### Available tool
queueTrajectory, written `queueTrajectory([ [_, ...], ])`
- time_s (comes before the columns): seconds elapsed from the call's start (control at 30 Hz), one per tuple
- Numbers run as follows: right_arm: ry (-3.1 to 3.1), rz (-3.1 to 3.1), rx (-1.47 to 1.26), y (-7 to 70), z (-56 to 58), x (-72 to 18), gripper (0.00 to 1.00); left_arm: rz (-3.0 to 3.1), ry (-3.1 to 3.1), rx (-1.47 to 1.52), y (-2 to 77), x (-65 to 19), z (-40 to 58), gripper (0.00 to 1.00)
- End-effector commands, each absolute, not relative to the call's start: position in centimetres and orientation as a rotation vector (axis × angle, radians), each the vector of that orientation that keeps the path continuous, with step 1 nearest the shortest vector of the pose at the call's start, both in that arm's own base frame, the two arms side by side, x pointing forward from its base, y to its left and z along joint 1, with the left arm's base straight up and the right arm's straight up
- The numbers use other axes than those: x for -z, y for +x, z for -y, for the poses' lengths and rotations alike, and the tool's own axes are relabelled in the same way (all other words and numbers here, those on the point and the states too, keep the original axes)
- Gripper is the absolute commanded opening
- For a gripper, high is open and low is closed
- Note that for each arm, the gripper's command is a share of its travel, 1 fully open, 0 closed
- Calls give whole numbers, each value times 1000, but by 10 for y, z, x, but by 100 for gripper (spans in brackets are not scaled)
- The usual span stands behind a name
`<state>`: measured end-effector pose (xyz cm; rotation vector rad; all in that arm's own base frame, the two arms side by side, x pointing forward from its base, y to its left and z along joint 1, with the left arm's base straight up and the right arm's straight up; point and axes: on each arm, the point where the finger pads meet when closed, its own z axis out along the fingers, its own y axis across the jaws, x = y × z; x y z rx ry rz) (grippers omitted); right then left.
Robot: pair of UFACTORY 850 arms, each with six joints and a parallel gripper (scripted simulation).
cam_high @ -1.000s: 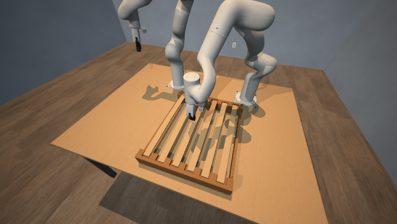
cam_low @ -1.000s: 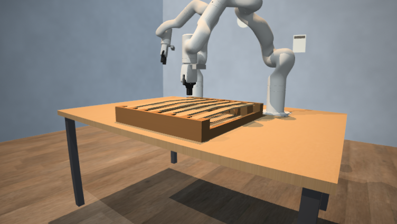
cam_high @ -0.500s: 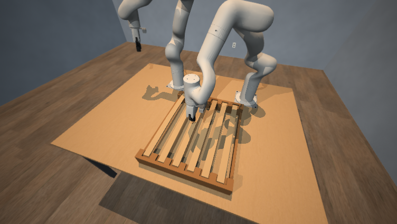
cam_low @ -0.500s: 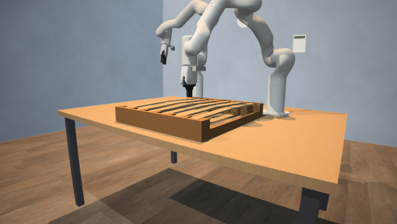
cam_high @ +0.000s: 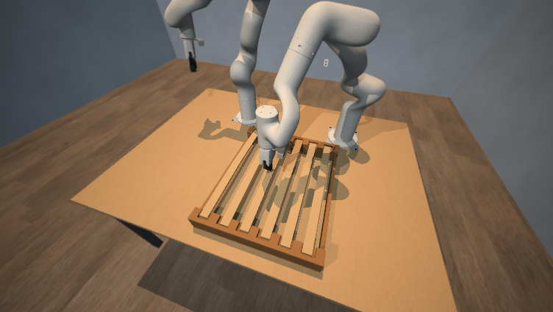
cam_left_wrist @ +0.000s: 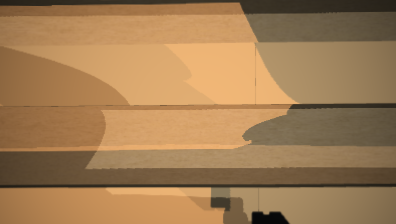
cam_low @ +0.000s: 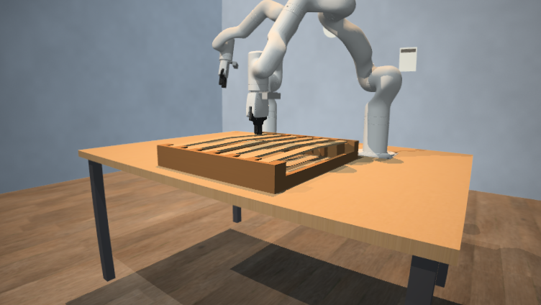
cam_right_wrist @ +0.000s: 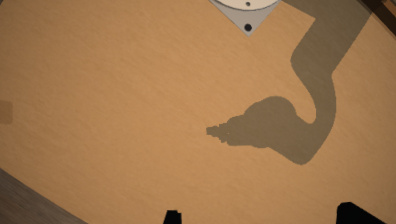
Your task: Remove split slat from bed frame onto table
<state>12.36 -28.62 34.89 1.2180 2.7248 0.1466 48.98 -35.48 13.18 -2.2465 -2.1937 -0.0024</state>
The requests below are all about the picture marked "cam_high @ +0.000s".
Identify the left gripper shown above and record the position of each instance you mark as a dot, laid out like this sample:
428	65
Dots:
266	157

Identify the brown wooden bed frame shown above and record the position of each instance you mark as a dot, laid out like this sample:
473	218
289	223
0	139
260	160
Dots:
272	246

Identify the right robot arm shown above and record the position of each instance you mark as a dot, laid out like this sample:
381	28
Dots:
242	68

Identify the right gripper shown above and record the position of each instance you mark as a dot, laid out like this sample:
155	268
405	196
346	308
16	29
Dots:
189	49

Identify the light wooden bed slat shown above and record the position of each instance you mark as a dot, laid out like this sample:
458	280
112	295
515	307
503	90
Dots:
316	205
249	218
228	216
208	208
274	211
297	200

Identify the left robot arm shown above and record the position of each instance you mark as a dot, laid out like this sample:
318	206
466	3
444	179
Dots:
346	30

